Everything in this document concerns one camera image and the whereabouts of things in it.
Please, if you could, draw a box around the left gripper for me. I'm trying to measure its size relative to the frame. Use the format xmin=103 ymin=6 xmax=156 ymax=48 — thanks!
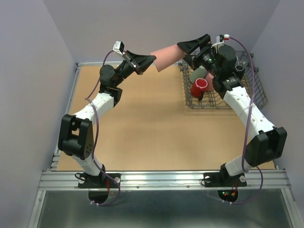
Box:
xmin=114 ymin=50 xmax=156 ymax=87

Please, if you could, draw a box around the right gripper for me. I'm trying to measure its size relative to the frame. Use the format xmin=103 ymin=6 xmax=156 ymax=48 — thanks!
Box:
xmin=177 ymin=34 xmax=221 ymax=77

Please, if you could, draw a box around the pink cup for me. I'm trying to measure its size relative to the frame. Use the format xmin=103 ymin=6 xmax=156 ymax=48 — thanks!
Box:
xmin=205 ymin=73 xmax=214 ymax=92
xmin=151 ymin=44 xmax=185 ymax=72

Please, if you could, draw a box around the green plastic cup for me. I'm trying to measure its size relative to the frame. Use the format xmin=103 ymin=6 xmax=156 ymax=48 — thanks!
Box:
xmin=189 ymin=67 xmax=206 ymax=83

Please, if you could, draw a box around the red mug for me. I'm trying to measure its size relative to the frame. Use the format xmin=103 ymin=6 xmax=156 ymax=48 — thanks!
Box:
xmin=190 ymin=78 xmax=208 ymax=101

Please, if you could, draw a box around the black mug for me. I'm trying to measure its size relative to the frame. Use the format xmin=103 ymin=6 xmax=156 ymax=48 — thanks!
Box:
xmin=235 ymin=64 xmax=245 ymax=80

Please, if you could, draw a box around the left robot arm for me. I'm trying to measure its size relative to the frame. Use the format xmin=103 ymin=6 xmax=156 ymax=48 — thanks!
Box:
xmin=58 ymin=50 xmax=156 ymax=187

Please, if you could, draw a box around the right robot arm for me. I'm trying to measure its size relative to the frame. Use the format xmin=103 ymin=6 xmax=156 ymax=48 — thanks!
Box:
xmin=177 ymin=34 xmax=287 ymax=186

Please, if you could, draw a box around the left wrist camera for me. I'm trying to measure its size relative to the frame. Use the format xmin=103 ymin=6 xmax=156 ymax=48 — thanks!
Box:
xmin=113 ymin=41 xmax=124 ymax=56

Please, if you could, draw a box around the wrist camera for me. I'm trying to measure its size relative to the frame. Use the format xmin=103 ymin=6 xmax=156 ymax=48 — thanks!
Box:
xmin=214 ymin=34 xmax=230 ymax=48
xmin=113 ymin=41 xmax=124 ymax=56

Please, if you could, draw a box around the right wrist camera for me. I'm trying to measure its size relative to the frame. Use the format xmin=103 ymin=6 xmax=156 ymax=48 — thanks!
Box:
xmin=214 ymin=34 xmax=230 ymax=48

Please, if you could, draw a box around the grey wire dish rack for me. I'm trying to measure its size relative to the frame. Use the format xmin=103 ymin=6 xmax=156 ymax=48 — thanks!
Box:
xmin=178 ymin=50 xmax=268 ymax=110

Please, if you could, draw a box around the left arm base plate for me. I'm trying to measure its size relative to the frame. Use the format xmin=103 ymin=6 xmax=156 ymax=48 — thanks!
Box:
xmin=75 ymin=172 xmax=121 ymax=189

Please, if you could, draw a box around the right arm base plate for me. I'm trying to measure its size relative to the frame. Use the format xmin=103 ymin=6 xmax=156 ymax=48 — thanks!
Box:
xmin=200 ymin=172 xmax=247 ymax=188

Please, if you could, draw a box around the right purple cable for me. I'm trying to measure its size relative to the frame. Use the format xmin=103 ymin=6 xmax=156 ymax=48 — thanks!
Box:
xmin=220 ymin=37 xmax=263 ymax=205

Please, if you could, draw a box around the aluminium rail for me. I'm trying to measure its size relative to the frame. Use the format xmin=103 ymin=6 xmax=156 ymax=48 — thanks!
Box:
xmin=38 ymin=170 xmax=291 ymax=191

